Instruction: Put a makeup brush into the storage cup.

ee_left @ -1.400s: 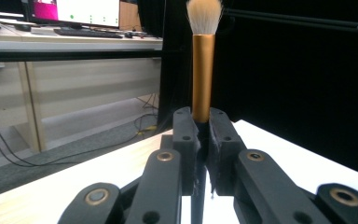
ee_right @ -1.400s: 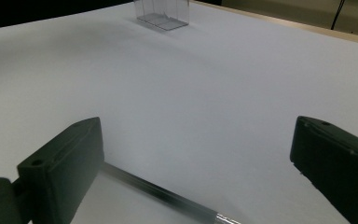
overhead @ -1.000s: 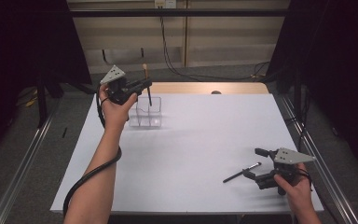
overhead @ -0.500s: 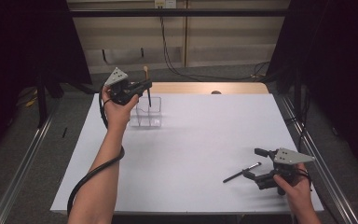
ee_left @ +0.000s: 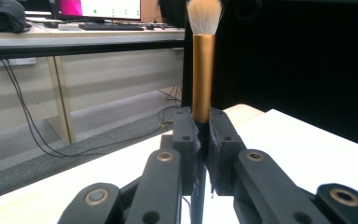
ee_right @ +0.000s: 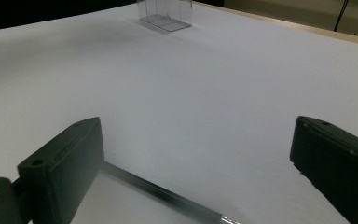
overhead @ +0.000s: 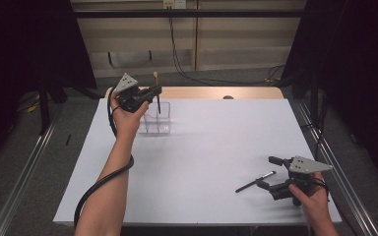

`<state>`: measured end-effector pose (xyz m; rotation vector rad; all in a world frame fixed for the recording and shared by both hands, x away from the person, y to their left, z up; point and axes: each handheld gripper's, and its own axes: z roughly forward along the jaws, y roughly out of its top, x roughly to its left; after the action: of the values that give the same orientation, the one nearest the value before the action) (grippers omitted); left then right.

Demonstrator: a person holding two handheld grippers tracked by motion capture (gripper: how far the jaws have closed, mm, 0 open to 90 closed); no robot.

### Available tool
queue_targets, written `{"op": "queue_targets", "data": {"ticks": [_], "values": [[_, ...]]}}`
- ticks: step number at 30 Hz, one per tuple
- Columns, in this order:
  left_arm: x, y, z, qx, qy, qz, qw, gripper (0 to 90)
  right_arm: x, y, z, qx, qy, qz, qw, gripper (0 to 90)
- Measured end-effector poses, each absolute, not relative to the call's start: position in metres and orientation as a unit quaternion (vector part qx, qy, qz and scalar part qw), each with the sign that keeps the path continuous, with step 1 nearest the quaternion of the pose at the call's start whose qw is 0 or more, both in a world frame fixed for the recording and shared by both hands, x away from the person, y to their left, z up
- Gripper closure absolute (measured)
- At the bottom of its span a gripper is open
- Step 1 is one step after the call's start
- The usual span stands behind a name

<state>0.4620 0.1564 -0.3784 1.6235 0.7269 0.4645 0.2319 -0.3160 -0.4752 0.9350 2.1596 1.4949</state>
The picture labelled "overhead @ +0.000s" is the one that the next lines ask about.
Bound black stand post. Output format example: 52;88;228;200
38;81;52;136
309;72;320;132

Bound white wall socket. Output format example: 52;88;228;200
162;0;187;10

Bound person's right hand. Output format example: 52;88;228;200
288;172;331;227

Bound black horizontal frame bar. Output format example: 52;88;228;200
73;9;306;19

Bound yellow floor cable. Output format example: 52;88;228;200
26;94;42;114

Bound black floor cables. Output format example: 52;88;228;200
303;94;330;155

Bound beige vertical wall trunking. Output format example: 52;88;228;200
193;0;201;72

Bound black curtain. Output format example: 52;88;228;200
280;0;378;189
0;0;98;171

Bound aluminium floor rail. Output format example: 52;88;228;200
0;101;64;236
294;99;378;236

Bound left hand-held gripper cable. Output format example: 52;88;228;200
73;87;136;230

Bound right hand-held gripper cable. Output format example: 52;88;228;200
314;178;331;202

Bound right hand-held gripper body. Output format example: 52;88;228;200
269;155;334;207

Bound hand-held gripper cable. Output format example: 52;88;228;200
73;87;136;230
314;178;331;202

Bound person's left hand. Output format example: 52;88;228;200
109;92;151;141

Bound clear plastic organizer box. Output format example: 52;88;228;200
137;101;172;135

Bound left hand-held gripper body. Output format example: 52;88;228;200
112;72;153;114

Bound black hanging wall cable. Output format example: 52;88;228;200
168;16;285;87

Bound white table cover board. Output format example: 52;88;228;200
52;97;343;227

